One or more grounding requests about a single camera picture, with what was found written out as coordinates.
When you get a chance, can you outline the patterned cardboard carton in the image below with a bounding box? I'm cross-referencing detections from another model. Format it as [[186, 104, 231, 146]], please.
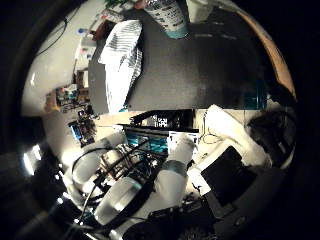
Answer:
[[99, 9, 125, 24]]

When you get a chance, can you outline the green circuit board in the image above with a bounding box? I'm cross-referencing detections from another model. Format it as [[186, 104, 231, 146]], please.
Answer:
[[44, 68, 92, 114]]

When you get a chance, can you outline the dark grey table mat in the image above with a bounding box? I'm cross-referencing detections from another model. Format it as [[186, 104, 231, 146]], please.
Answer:
[[88, 8, 269, 116]]

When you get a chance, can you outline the black teal electronics box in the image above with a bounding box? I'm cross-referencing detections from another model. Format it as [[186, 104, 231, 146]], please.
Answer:
[[123, 109, 201, 155]]

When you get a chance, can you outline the patterned paper cup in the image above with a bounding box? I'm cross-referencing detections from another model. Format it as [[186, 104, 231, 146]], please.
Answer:
[[143, 0, 191, 40]]

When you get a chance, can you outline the blue black device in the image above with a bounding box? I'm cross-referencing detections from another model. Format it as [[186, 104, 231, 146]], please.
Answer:
[[68, 109, 98, 148]]

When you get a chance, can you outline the white plant pot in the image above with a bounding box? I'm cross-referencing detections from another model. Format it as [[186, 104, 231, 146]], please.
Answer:
[[185, 0, 215, 23]]

